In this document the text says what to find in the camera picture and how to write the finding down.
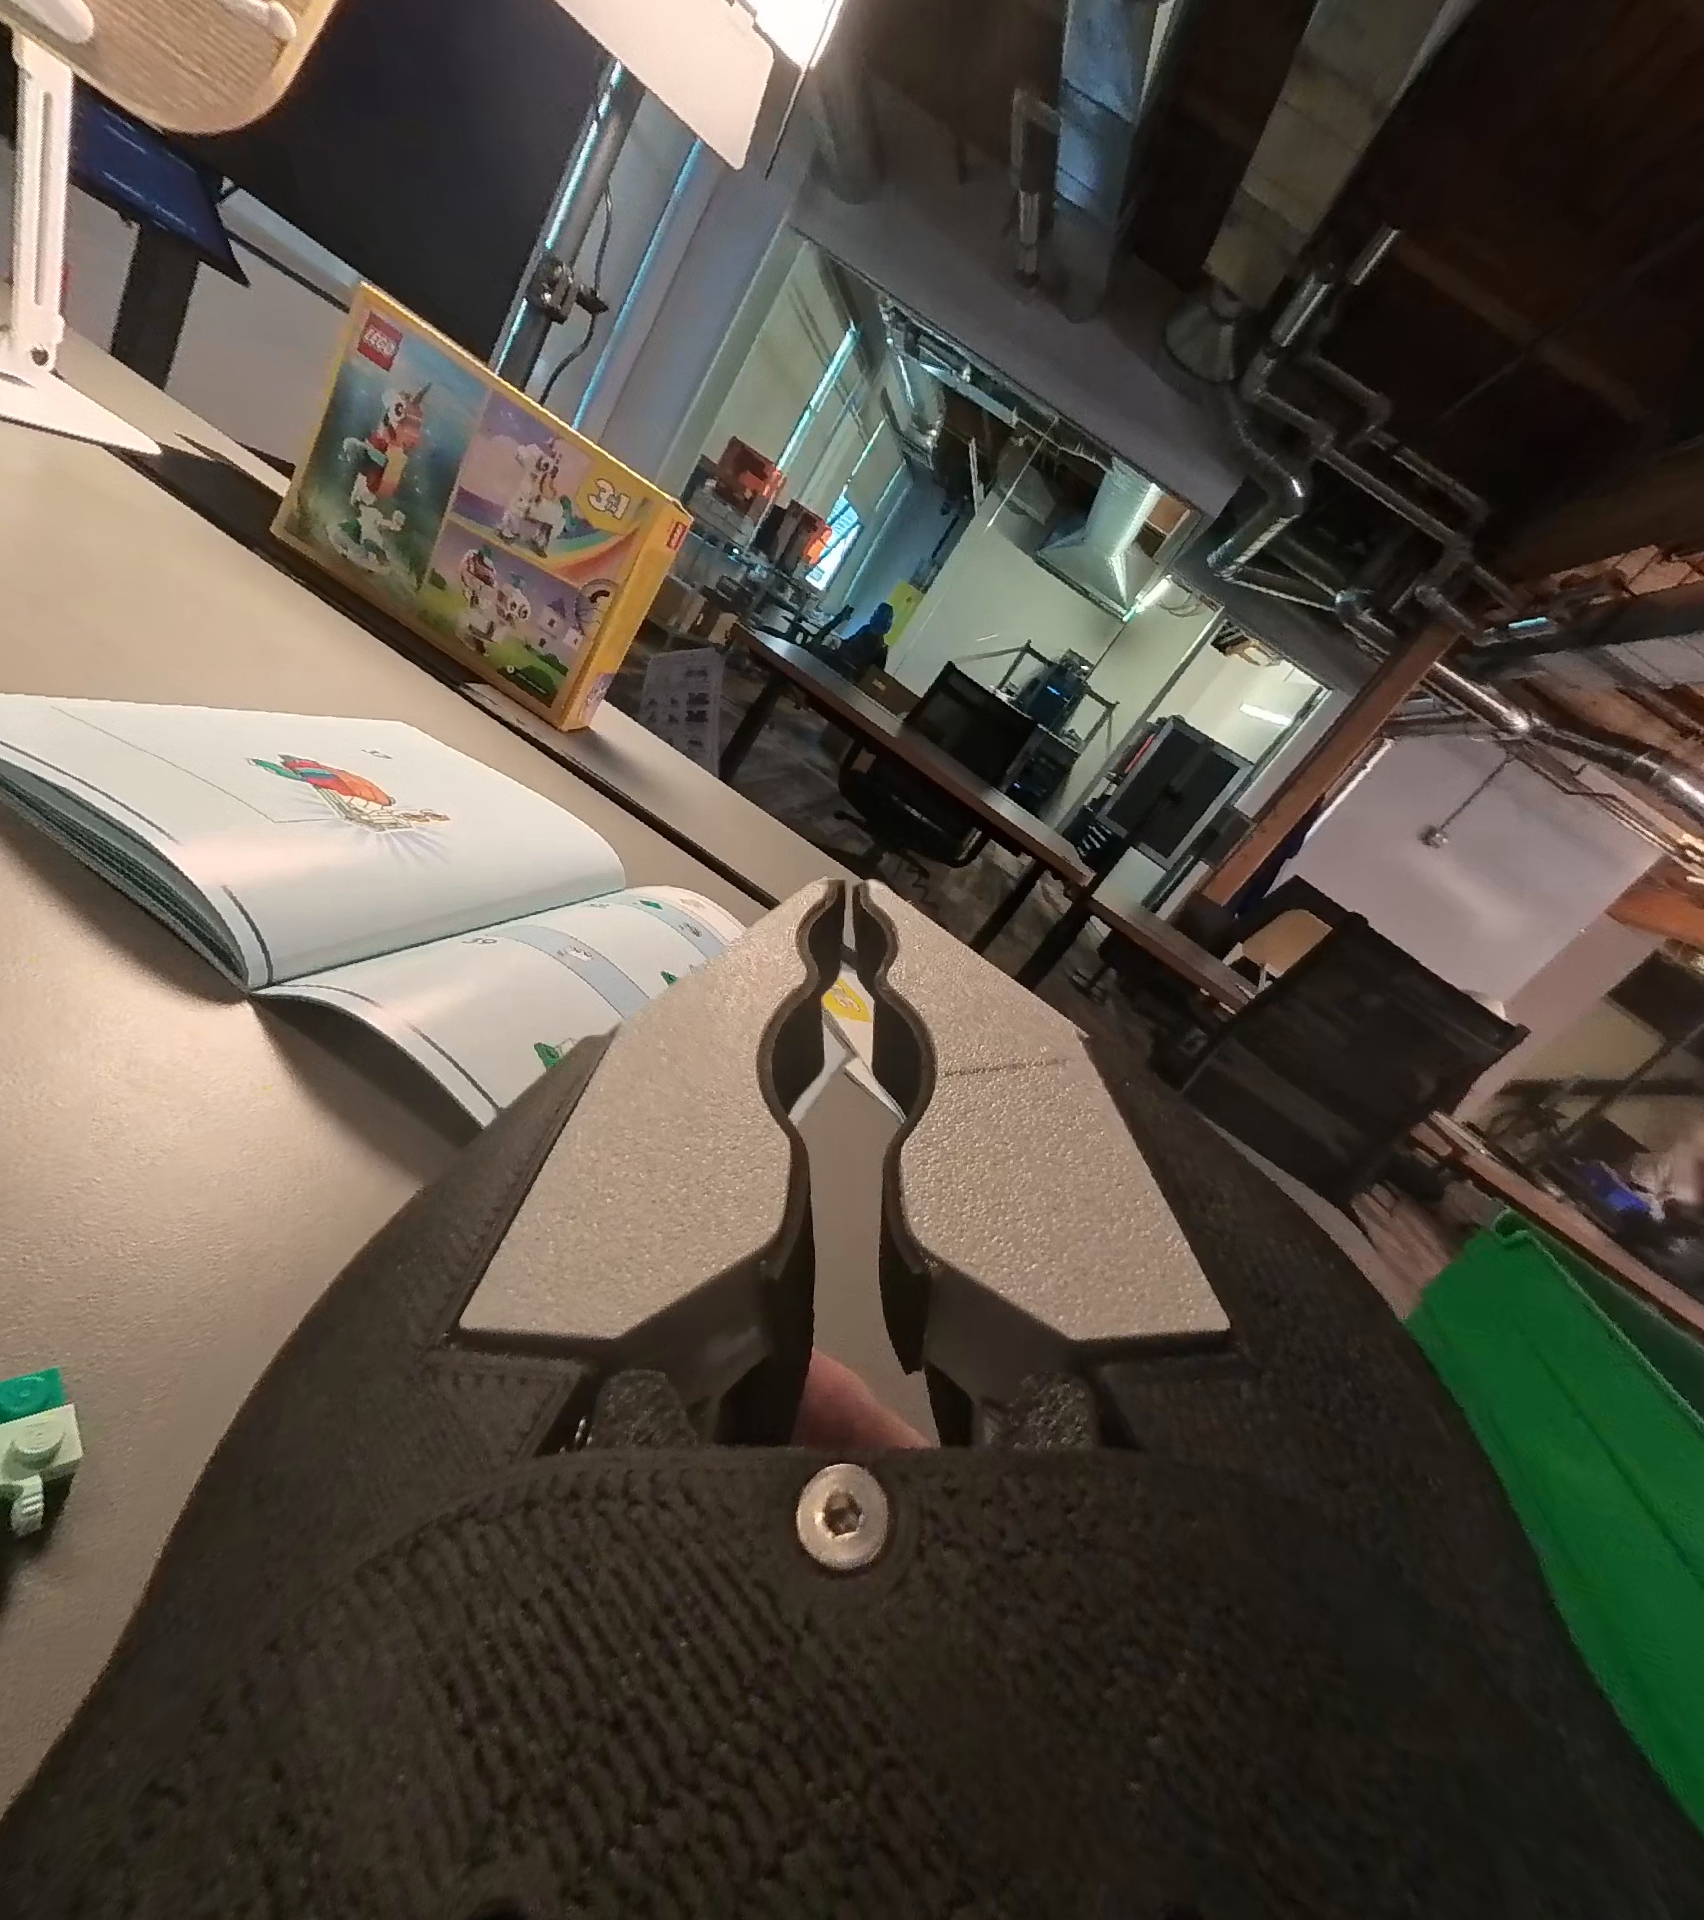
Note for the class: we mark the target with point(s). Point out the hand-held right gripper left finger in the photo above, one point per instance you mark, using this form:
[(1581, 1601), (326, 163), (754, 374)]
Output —
[(628, 1184)]

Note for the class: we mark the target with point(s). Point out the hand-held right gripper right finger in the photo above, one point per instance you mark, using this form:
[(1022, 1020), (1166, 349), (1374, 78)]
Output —
[(1062, 1184)]

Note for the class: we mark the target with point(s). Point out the yellow lego box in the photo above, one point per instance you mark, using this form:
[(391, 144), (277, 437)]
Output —
[(477, 511)]

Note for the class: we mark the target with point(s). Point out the person's right hand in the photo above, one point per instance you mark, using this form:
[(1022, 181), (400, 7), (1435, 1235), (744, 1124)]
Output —
[(854, 1410)]

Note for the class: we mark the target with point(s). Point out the black crate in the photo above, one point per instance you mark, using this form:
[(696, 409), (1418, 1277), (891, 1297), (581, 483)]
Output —
[(1332, 1035)]

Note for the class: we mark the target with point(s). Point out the black office chair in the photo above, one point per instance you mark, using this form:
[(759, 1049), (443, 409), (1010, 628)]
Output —
[(926, 794)]

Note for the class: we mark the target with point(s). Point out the long wooden table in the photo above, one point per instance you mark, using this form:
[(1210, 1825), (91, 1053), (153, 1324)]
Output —
[(943, 735)]

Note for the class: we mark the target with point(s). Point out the open instruction booklet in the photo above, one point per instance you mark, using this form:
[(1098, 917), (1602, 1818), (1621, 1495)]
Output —
[(268, 838)]

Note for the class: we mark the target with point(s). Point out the green plastic bin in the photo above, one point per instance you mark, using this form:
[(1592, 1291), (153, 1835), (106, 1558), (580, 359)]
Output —
[(1617, 1499)]

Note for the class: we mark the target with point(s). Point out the metal light stand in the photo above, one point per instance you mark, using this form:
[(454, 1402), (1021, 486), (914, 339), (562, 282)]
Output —
[(573, 224)]

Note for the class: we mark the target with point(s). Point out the white light panel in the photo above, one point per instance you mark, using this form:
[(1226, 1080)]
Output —
[(703, 74)]

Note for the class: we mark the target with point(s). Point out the dark blue monitor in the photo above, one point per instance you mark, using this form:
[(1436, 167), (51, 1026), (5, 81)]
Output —
[(146, 179)]

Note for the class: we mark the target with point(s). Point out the wooden tilting book stand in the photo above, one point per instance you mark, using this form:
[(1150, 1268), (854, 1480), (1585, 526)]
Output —
[(33, 224)]

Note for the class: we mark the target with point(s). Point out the metal ventilation duct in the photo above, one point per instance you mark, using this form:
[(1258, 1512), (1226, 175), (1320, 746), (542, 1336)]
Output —
[(1315, 122), (1091, 135)]

